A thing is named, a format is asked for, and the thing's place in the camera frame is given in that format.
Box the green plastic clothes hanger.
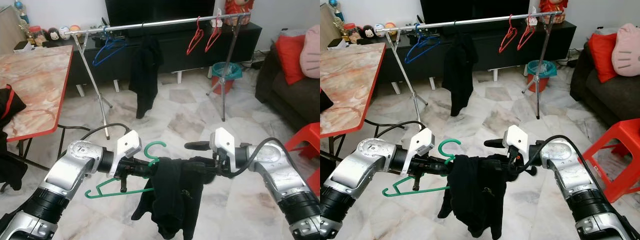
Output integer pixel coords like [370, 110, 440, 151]
[84, 140, 167, 200]
[382, 138, 462, 197]

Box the black garment with green print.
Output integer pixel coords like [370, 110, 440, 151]
[131, 157, 213, 240]
[437, 154, 521, 240]

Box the red plastic clothes hanger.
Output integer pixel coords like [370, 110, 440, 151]
[498, 14, 518, 54]
[186, 16, 205, 56]
[204, 17, 223, 53]
[517, 15, 537, 51]

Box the blue plastic clothes hanger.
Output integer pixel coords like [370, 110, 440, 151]
[404, 22, 442, 65]
[92, 26, 128, 67]

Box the red bin with teal bag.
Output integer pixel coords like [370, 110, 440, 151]
[525, 59, 557, 94]
[211, 61, 243, 96]

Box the red plastic stool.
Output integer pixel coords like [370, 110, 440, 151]
[577, 118, 640, 203]
[285, 121, 320, 198]

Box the dark brown fabric sofa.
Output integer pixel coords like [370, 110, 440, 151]
[570, 30, 640, 128]
[255, 30, 320, 131]

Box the black television cabinet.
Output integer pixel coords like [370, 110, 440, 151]
[65, 20, 263, 93]
[375, 19, 577, 92]

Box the black shirt with red trim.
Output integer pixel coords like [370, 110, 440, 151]
[320, 87, 335, 113]
[0, 84, 29, 192]

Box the silver metal clothes rack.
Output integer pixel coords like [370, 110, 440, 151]
[374, 11, 558, 120]
[69, 11, 251, 141]

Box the red cushion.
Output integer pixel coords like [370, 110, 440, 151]
[587, 32, 621, 84]
[274, 34, 307, 86]

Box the black flat screen television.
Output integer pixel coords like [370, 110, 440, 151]
[419, 0, 532, 25]
[104, 0, 217, 27]

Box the pink cat face cushion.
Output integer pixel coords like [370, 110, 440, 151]
[612, 22, 640, 78]
[299, 24, 320, 80]

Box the red gold figure statue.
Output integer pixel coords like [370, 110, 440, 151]
[539, 0, 568, 23]
[224, 0, 256, 25]

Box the jar with red lid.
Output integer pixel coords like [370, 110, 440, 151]
[28, 25, 46, 48]
[343, 22, 360, 45]

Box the light wooden cabinet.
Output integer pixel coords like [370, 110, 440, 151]
[320, 4, 346, 51]
[0, 6, 26, 51]

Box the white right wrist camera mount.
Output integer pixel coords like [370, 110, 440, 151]
[209, 127, 236, 173]
[502, 125, 530, 168]

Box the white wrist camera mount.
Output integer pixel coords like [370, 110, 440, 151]
[209, 127, 236, 173]
[109, 130, 142, 179]
[401, 127, 435, 176]
[502, 125, 530, 168]

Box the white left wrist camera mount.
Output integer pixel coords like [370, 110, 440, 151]
[401, 127, 435, 176]
[109, 130, 142, 179]

